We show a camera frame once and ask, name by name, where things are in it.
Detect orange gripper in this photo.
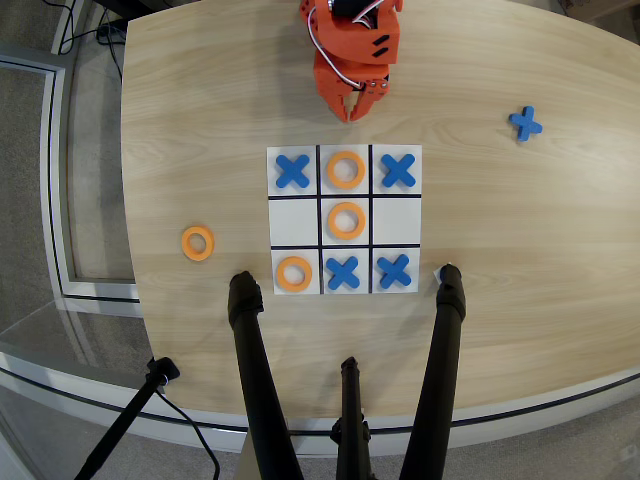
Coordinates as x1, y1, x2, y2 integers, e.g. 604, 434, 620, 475
314, 49, 392, 124

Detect orange foam ring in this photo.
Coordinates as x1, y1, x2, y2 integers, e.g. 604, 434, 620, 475
275, 255, 314, 293
327, 201, 368, 241
326, 150, 367, 191
180, 225, 216, 263

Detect blue foam cross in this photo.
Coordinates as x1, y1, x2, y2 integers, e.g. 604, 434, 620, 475
508, 106, 544, 143
274, 153, 312, 190
376, 253, 413, 290
325, 255, 361, 292
380, 152, 418, 190

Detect white tic-tac-toe board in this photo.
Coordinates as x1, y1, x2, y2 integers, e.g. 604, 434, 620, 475
266, 144, 424, 296

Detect thin black tripod leg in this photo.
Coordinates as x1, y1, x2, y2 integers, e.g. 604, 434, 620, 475
329, 356, 374, 480

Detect black pole with clamp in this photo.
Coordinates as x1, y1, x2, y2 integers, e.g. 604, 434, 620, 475
73, 356, 181, 480

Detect black floor cables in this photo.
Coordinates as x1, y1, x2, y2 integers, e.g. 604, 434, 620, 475
48, 0, 125, 81

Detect black cable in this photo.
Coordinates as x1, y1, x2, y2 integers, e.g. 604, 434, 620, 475
154, 388, 222, 480

